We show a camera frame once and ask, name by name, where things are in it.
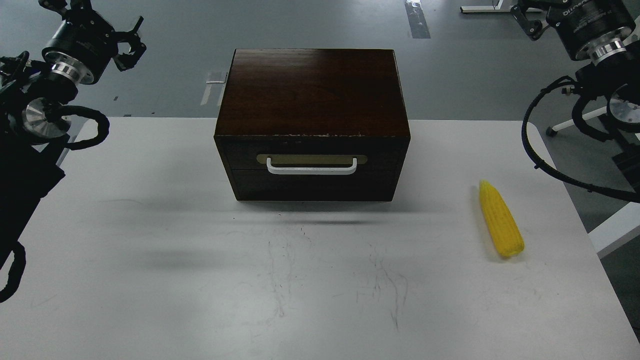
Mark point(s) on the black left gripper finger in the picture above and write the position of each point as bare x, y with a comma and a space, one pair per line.
127, 60
130, 37

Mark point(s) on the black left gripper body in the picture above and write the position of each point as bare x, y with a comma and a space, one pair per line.
83, 37

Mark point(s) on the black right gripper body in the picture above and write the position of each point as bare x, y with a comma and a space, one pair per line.
584, 21

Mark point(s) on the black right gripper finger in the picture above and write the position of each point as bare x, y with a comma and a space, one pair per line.
533, 28

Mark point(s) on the white drawer handle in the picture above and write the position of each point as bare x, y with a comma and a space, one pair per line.
319, 171

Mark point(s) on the yellow corn cob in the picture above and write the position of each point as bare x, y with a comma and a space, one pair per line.
503, 230

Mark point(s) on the dark wooden drawer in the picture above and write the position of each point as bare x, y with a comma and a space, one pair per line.
380, 162

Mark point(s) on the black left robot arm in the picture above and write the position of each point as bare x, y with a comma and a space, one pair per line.
38, 120

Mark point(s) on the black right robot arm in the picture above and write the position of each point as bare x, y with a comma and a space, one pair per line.
607, 87

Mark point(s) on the dark wooden drawer cabinet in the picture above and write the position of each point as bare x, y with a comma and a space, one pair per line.
313, 92

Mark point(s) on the white table leg base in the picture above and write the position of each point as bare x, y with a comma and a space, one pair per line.
496, 6

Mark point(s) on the grey floor tape strip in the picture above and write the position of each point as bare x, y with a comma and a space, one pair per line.
418, 27

